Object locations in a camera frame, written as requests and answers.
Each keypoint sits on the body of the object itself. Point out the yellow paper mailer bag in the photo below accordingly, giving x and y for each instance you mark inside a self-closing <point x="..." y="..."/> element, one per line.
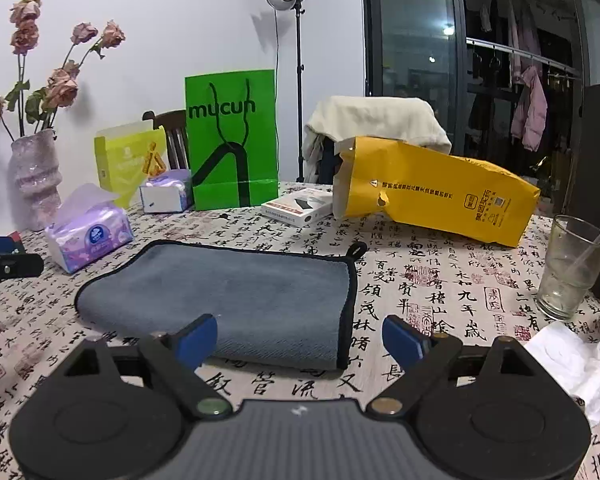
<point x="425" y="188"/>

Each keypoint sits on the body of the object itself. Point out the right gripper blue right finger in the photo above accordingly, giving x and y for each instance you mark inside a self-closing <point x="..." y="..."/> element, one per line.
<point x="425" y="361"/>

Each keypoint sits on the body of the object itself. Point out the small white-purple tissue pack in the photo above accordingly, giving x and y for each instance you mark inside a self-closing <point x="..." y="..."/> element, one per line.
<point x="170" y="192"/>

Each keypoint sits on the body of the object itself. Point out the clear drinking glass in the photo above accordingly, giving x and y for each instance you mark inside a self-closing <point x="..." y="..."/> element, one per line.
<point x="557" y="298"/>

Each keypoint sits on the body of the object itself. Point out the green mucun paper bag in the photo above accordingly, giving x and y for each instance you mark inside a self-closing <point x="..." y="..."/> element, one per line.
<point x="232" y="138"/>

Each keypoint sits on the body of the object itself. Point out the dark wooden chair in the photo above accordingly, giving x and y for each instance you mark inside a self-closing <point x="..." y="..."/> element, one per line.
<point x="174" y="125"/>

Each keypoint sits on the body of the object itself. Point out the metal clothes rail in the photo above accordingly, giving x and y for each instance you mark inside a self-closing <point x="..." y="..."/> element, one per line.
<point x="479" y="43"/>

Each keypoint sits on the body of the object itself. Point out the calligraphy print tablecloth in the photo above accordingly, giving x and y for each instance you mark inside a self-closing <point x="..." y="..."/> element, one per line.
<point x="436" y="281"/>

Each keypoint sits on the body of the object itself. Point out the yellow-green carton box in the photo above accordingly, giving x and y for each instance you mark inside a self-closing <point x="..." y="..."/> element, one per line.
<point x="127" y="156"/>

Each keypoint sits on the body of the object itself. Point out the dark sliding glass door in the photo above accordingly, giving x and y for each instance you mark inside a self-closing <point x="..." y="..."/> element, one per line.
<point x="417" y="48"/>

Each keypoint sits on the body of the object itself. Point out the white flat product box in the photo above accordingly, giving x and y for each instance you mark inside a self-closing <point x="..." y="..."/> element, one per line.
<point x="299" y="208"/>

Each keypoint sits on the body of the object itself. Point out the pink textured ceramic vase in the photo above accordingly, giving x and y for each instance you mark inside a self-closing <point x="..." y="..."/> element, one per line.
<point x="35" y="167"/>

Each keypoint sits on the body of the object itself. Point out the cream blanket on chair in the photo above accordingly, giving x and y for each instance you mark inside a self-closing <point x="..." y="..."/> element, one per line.
<point x="340" y="118"/>

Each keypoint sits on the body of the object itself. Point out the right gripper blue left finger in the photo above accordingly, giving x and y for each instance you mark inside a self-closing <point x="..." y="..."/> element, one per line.
<point x="173" y="359"/>

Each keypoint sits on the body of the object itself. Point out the glass straw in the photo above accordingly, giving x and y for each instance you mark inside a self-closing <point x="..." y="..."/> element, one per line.
<point x="580" y="252"/>

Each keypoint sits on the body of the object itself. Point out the purple and grey microfiber towel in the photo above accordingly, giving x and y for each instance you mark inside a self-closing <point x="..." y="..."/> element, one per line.
<point x="272" y="308"/>

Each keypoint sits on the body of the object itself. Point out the purple tissue pack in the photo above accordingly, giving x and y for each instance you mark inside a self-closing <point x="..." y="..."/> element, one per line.
<point x="88" y="225"/>

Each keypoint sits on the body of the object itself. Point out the crumpled white paper tissue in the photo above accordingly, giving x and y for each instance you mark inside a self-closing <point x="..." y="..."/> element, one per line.
<point x="574" y="365"/>

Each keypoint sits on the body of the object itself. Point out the pink jacket on rack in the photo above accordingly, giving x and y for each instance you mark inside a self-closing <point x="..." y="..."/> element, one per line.
<point x="530" y="115"/>

